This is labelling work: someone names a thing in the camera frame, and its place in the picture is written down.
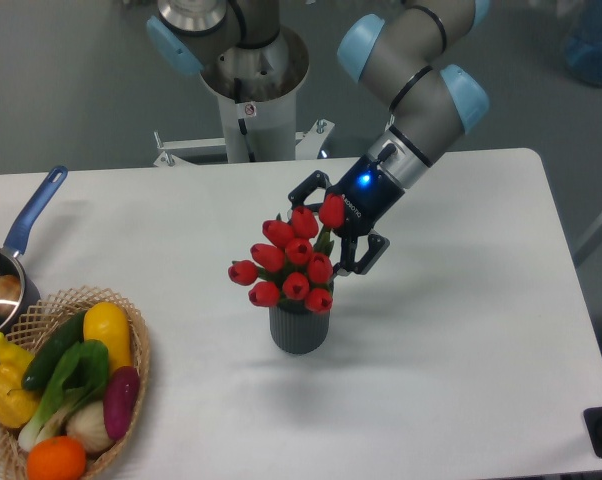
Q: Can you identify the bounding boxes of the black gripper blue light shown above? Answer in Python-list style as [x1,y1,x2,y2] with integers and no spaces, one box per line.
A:
[286,153,407,279]

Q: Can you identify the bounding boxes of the red tulip bouquet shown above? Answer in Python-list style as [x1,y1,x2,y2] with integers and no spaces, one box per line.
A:
[228,193,345,314]

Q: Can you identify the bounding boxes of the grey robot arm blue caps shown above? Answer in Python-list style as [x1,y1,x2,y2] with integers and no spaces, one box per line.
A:
[146,1,489,275]

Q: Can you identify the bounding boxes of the dark grey ribbed vase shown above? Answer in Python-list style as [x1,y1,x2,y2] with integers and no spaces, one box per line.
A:
[268,274,335,356]

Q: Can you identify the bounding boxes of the yellow squash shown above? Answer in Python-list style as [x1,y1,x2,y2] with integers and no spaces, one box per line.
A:
[83,302,133,376]

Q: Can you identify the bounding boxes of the purple sweet potato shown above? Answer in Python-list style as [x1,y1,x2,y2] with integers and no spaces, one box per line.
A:
[103,366,140,441]

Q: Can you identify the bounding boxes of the green cucumber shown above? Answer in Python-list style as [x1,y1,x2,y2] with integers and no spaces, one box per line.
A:
[21,310,87,391]

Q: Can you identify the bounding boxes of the green bok choy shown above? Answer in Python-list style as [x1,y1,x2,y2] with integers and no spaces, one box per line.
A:
[18,340,109,452]

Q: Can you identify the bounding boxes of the blue translucent container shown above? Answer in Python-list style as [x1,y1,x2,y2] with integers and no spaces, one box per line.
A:
[562,1,602,87]

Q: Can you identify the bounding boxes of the beige onion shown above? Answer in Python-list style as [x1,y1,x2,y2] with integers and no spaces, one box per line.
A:
[65,400,114,455]

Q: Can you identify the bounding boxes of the brown bread roll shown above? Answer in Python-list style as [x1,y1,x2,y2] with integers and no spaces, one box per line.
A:
[0,274,21,318]

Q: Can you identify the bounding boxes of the orange fruit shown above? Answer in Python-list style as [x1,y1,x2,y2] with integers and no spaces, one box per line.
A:
[26,436,87,480]

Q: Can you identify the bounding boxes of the yellow bell pepper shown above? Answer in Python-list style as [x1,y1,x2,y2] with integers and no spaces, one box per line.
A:
[0,332,41,429]

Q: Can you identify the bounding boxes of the woven wicker basket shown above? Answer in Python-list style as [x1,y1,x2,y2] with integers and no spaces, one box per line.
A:
[0,286,150,479]

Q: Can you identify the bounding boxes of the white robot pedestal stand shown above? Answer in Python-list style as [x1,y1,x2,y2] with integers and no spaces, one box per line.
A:
[153,93,338,167]

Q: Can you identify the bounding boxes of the blue handled saucepan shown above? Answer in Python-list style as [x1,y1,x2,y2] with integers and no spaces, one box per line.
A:
[0,166,68,334]

